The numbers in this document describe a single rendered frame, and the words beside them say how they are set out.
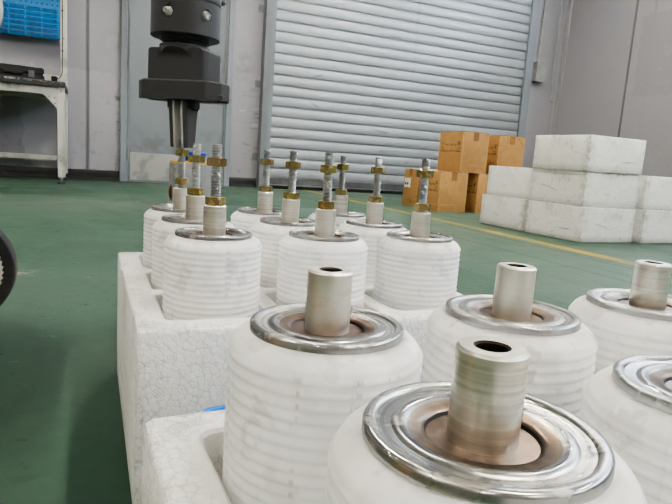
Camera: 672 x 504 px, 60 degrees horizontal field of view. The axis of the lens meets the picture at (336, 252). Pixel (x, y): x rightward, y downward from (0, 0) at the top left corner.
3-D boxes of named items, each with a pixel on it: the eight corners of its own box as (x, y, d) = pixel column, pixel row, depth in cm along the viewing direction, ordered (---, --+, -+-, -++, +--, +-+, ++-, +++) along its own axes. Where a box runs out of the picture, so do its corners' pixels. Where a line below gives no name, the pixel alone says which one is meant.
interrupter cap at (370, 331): (280, 368, 24) (281, 352, 24) (231, 318, 30) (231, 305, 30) (433, 353, 27) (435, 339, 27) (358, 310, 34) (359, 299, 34)
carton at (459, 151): (485, 174, 439) (490, 133, 434) (459, 172, 429) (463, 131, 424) (461, 172, 465) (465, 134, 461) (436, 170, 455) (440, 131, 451)
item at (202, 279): (203, 381, 67) (208, 226, 64) (272, 402, 63) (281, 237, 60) (139, 410, 59) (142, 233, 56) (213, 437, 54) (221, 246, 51)
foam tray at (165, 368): (134, 525, 52) (137, 330, 49) (116, 369, 87) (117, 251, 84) (491, 463, 67) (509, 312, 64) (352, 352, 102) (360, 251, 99)
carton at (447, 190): (464, 213, 437) (468, 172, 432) (437, 212, 428) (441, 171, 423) (443, 208, 464) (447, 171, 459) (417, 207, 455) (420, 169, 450)
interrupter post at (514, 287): (508, 328, 32) (515, 270, 32) (480, 316, 34) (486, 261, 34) (540, 325, 33) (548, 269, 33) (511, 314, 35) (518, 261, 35)
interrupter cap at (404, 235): (408, 245, 62) (409, 239, 62) (374, 235, 69) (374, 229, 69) (465, 245, 65) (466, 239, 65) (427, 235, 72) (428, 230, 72)
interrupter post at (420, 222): (415, 242, 65) (418, 212, 65) (404, 238, 67) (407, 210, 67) (433, 242, 66) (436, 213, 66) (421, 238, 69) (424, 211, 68)
